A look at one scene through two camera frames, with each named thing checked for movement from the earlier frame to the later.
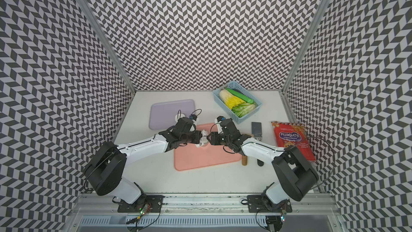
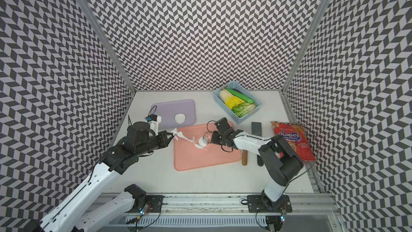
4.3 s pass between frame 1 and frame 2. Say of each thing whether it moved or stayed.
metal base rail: stayed
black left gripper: moved
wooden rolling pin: stayed
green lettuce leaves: stayed
